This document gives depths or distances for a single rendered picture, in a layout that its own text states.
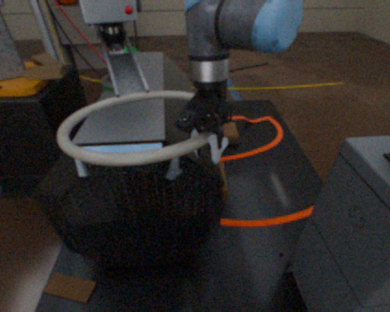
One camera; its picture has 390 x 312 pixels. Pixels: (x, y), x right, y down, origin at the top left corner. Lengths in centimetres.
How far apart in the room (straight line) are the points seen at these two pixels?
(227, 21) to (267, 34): 8
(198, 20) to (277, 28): 16
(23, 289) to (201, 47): 151
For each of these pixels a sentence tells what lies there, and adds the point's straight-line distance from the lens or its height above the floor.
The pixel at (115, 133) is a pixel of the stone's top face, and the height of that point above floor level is 82.
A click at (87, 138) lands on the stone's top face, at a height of 82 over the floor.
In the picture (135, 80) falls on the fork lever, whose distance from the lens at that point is 109.
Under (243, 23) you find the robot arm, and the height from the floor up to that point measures 125.
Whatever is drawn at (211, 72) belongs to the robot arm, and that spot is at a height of 115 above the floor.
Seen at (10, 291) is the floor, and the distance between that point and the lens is 174.
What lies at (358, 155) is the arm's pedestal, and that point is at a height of 84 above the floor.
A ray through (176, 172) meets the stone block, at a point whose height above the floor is 71.
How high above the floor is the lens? 133
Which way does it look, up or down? 39 degrees down
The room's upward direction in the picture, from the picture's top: straight up
